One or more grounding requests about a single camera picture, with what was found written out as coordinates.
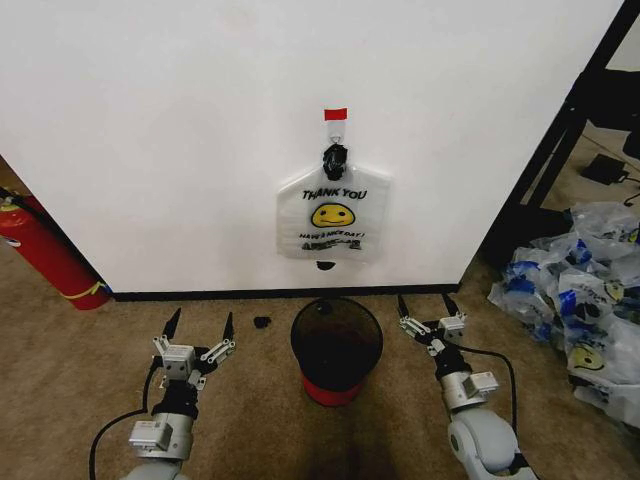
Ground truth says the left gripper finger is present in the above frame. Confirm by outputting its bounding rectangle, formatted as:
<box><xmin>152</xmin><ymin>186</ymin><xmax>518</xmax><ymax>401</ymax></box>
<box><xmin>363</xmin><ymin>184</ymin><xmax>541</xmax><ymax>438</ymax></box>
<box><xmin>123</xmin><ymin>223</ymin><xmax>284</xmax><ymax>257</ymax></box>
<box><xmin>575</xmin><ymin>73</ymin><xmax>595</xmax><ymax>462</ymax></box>
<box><xmin>200</xmin><ymin>311</ymin><xmax>237</xmax><ymax>365</ymax></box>
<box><xmin>152</xmin><ymin>307</ymin><xmax>183</xmax><ymax>358</ymax></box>

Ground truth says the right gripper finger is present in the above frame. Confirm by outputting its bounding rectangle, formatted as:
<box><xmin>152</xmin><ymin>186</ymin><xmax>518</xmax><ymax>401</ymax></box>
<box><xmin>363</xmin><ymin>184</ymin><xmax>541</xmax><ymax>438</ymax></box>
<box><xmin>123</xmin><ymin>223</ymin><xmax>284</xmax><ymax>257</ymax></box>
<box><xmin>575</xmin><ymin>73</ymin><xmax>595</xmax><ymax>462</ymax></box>
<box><xmin>396</xmin><ymin>294</ymin><xmax>438</xmax><ymax>348</ymax></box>
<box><xmin>441</xmin><ymin>293</ymin><xmax>468</xmax><ymax>333</ymax></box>

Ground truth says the crumpled blue print bag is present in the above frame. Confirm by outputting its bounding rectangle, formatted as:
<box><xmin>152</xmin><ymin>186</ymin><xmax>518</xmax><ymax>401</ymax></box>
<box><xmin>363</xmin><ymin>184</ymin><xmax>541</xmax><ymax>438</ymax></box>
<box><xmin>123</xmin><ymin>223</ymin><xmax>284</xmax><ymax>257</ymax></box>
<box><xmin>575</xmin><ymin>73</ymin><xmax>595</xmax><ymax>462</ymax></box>
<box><xmin>486</xmin><ymin>244</ymin><xmax>557</xmax><ymax>342</ymax></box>

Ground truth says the black mesh trash bin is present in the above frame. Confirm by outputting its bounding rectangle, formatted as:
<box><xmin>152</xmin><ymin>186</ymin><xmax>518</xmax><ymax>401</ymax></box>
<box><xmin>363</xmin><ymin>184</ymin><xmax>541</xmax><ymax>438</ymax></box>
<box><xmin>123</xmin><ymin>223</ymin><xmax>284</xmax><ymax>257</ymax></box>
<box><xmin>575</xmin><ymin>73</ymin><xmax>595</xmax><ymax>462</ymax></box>
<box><xmin>289</xmin><ymin>295</ymin><xmax>385</xmax><ymax>408</ymax></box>

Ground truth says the smiley thank you garbage bag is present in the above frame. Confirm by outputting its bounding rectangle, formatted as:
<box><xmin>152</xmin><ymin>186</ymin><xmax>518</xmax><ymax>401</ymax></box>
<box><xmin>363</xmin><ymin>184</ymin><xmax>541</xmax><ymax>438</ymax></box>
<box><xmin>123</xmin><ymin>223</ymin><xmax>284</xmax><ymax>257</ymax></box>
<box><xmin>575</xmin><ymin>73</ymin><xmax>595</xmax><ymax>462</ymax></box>
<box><xmin>274</xmin><ymin>166</ymin><xmax>394</xmax><ymax>264</ymax></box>

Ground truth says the crumpled smiley plastic bag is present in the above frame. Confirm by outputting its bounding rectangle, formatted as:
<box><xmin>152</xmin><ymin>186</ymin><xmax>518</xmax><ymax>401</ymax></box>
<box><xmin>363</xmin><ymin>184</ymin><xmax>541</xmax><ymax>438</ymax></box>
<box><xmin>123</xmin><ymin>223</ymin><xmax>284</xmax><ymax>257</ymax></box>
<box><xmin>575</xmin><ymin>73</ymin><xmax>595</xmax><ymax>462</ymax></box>
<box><xmin>553</xmin><ymin>268</ymin><xmax>627</xmax><ymax>347</ymax></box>
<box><xmin>563</xmin><ymin>319</ymin><xmax>640</xmax><ymax>397</ymax></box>

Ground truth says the crumpled clear plastic bag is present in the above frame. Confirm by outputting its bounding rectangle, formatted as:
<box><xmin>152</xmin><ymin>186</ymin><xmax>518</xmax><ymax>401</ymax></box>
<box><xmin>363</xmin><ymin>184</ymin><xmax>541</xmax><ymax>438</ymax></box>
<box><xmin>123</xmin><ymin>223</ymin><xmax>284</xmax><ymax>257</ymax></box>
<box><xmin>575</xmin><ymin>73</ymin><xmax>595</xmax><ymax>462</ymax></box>
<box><xmin>573</xmin><ymin>375</ymin><xmax>640</xmax><ymax>429</ymax></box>
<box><xmin>568</xmin><ymin>199</ymin><xmax>640</xmax><ymax>264</ymax></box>

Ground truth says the black baseboard strip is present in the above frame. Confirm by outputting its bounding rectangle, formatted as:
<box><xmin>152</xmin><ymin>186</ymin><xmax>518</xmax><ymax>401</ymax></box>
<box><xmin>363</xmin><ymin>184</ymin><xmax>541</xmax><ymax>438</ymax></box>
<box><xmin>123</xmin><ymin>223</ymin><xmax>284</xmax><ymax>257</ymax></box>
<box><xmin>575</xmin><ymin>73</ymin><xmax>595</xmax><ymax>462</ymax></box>
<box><xmin>109</xmin><ymin>283</ymin><xmax>462</xmax><ymax>303</ymax></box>

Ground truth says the red fire extinguisher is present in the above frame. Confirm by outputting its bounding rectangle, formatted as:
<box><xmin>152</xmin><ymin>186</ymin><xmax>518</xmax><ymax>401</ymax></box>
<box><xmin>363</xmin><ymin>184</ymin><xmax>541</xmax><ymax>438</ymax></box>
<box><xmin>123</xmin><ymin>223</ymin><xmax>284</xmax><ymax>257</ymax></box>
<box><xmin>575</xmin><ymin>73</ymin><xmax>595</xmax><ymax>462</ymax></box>
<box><xmin>0</xmin><ymin>186</ymin><xmax>113</xmax><ymax>312</ymax></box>

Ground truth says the black tape wad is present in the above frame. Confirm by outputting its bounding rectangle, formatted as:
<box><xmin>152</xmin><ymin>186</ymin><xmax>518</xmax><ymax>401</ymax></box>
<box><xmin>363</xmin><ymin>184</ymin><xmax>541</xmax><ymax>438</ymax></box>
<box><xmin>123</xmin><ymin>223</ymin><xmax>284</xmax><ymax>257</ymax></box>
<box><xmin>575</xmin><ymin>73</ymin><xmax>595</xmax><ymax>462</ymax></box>
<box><xmin>321</xmin><ymin>141</ymin><xmax>350</xmax><ymax>182</ymax></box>

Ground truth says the black power adapter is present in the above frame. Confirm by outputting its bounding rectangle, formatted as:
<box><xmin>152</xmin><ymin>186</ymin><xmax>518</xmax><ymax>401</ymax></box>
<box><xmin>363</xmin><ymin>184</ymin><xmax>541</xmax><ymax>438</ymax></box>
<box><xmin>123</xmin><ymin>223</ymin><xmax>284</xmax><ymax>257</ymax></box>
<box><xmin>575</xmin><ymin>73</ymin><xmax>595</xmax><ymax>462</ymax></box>
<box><xmin>579</xmin><ymin>153</ymin><xmax>632</xmax><ymax>184</ymax></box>

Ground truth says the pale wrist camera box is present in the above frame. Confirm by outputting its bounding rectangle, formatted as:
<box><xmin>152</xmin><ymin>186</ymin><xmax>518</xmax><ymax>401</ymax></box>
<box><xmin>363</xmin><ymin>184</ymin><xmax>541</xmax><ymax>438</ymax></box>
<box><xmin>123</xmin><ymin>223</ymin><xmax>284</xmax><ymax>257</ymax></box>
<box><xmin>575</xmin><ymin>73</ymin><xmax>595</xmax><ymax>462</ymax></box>
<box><xmin>437</xmin><ymin>316</ymin><xmax>463</xmax><ymax>346</ymax></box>
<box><xmin>161</xmin><ymin>344</ymin><xmax>197</xmax><ymax>384</ymax></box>

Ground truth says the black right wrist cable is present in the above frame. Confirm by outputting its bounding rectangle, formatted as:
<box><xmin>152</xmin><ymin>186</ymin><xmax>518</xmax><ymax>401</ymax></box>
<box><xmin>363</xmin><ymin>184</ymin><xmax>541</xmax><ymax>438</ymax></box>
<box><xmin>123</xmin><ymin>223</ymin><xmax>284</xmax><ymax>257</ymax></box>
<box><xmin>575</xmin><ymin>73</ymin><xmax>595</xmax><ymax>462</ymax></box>
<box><xmin>462</xmin><ymin>347</ymin><xmax>518</xmax><ymax>429</ymax></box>

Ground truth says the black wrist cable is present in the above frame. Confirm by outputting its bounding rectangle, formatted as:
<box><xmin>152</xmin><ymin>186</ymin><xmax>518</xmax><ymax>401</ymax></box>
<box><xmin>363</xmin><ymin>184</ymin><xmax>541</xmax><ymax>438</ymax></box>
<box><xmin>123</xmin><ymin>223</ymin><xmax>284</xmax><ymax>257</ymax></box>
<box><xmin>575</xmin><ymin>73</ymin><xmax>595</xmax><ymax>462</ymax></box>
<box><xmin>88</xmin><ymin>360</ymin><xmax>164</xmax><ymax>480</ymax></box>
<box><xmin>462</xmin><ymin>347</ymin><xmax>518</xmax><ymax>429</ymax></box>

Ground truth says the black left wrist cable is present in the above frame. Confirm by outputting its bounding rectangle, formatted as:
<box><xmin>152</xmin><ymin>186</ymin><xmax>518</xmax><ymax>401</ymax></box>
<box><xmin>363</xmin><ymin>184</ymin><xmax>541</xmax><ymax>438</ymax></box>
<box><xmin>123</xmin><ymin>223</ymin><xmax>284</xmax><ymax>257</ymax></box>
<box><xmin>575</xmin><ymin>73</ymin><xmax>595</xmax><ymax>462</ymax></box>
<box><xmin>88</xmin><ymin>360</ymin><xmax>164</xmax><ymax>480</ymax></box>

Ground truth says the black metal rack frame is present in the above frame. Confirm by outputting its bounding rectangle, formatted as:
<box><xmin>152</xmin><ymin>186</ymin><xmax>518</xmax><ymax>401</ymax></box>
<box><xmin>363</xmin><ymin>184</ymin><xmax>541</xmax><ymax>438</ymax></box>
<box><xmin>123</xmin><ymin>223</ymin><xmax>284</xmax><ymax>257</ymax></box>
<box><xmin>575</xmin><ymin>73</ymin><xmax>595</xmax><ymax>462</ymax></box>
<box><xmin>478</xmin><ymin>0</ymin><xmax>640</xmax><ymax>267</ymax></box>

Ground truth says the clear wall hook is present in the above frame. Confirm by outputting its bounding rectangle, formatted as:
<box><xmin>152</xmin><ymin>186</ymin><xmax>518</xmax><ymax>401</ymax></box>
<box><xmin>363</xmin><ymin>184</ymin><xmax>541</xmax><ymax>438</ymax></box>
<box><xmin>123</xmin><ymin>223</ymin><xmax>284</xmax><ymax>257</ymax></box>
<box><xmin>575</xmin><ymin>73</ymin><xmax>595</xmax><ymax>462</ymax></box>
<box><xmin>324</xmin><ymin>119</ymin><xmax>349</xmax><ymax>147</ymax></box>

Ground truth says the black adapter cable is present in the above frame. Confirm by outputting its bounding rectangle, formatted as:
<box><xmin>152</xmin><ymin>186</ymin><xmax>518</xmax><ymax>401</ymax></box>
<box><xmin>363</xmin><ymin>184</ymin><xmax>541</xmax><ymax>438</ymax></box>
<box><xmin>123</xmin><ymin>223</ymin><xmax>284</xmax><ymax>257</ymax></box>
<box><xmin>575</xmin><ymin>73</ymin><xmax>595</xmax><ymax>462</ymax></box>
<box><xmin>619</xmin><ymin>174</ymin><xmax>640</xmax><ymax>207</ymax></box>

